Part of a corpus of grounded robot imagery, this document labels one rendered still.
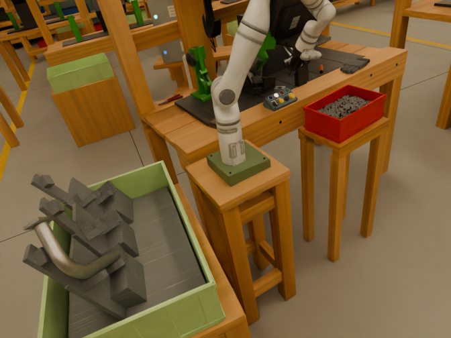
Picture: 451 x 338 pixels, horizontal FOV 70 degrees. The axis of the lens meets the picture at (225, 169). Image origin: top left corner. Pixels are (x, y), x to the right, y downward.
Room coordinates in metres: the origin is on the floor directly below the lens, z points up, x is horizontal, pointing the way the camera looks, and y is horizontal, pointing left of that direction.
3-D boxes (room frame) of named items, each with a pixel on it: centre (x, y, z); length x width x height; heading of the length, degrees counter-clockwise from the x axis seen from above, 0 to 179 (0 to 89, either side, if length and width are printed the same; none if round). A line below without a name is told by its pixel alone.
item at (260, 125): (1.57, -0.50, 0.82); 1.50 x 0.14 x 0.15; 116
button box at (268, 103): (1.47, -0.33, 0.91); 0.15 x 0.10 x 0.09; 116
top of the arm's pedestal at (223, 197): (1.08, -0.04, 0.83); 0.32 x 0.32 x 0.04; 23
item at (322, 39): (1.77, -0.49, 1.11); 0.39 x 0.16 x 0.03; 26
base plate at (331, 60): (1.82, -0.37, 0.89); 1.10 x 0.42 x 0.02; 116
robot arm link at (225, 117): (1.08, -0.05, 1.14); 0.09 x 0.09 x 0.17; 2
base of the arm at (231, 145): (1.08, -0.04, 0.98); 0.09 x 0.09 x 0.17; 29
